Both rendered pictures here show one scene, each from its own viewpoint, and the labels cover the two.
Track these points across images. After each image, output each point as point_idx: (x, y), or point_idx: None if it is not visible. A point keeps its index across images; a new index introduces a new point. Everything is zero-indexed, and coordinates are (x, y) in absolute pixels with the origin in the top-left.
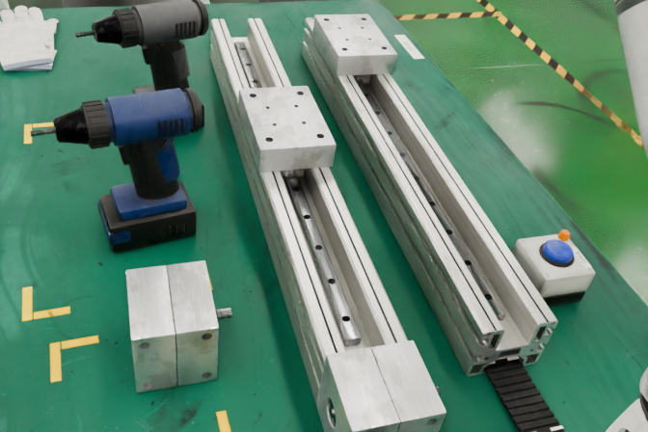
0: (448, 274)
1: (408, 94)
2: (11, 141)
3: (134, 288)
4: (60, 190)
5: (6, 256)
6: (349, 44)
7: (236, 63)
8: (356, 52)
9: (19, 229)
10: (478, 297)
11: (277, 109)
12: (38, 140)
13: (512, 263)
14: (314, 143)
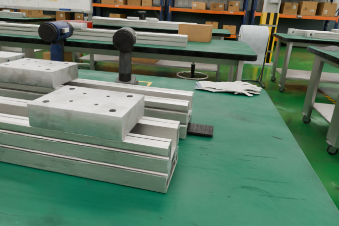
0: None
1: (38, 207)
2: (143, 79)
3: (16, 53)
4: (104, 80)
5: (82, 73)
6: (75, 92)
7: (125, 86)
8: (60, 90)
9: (92, 75)
10: None
11: (45, 64)
12: (139, 82)
13: None
14: (5, 63)
